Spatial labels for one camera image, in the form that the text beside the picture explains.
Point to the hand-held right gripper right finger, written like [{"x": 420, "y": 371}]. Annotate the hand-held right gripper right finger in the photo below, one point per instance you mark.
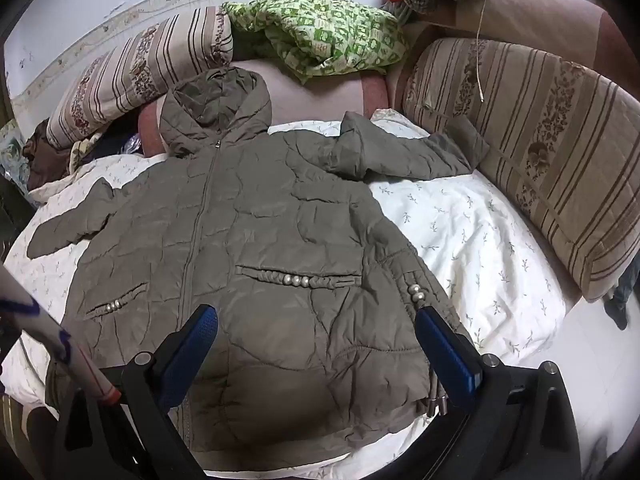
[{"x": 445, "y": 355}]

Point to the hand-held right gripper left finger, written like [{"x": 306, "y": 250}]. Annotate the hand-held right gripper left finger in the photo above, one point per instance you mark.
[{"x": 192, "y": 355}]

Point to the olive quilted hooded jacket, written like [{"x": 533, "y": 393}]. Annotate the olive quilted hooded jacket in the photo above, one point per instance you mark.
[{"x": 280, "y": 220}]

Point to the white leaf print bedsheet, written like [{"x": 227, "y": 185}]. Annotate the white leaf print bedsheet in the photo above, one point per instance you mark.
[{"x": 450, "y": 240}]

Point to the brown cloth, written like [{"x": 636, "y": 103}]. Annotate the brown cloth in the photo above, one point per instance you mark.
[{"x": 42, "y": 160}]

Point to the floral plastic bag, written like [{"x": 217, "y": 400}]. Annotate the floral plastic bag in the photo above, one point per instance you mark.
[{"x": 12, "y": 160}]

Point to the cream cloth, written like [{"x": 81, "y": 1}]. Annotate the cream cloth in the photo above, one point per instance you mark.
[{"x": 82, "y": 150}]

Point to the clear plastic wrapper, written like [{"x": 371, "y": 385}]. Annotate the clear plastic wrapper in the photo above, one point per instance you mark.
[{"x": 134, "y": 144}]

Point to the striped floral sofa cushion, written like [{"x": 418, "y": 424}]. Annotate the striped floral sofa cushion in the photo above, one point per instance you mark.
[{"x": 540, "y": 150}]

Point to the pink upholstered cushion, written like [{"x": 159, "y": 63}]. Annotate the pink upholstered cushion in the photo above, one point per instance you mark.
[{"x": 310, "y": 100}]

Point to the striped floral pillow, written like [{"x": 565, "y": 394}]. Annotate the striped floral pillow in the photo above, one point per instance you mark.
[{"x": 140, "y": 65}]

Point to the green patterned blanket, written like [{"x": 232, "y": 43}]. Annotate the green patterned blanket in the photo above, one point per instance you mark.
[{"x": 320, "y": 30}]

